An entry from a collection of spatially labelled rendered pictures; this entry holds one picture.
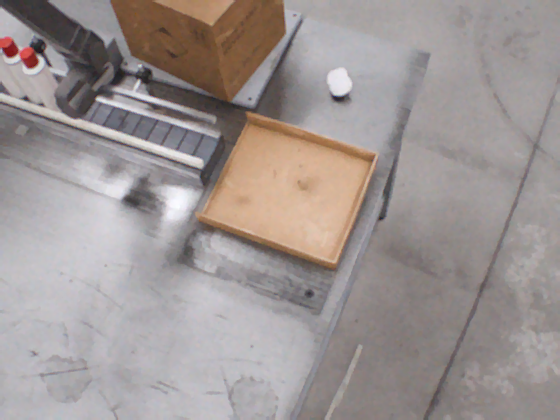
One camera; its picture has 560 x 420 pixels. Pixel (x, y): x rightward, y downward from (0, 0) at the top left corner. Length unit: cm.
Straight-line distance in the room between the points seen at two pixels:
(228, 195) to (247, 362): 36
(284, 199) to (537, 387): 117
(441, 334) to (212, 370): 106
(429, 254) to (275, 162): 96
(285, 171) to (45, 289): 57
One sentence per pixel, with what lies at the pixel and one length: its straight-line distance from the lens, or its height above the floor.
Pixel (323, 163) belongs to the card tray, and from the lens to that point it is 140.
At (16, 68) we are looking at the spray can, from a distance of 148.
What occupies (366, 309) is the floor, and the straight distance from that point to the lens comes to 215.
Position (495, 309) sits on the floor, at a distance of 221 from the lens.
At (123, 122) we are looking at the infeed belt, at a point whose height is 88.
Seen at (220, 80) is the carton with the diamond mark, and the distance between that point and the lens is 142.
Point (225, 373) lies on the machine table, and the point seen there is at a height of 83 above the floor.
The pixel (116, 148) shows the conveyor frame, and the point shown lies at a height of 88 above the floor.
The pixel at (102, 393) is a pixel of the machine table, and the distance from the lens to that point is 131.
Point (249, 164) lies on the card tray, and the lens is 141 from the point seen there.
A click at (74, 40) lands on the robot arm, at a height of 120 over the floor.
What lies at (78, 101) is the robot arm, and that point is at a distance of 127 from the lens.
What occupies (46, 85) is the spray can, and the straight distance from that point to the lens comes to 146.
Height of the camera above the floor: 205
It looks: 64 degrees down
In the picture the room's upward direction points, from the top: 9 degrees counter-clockwise
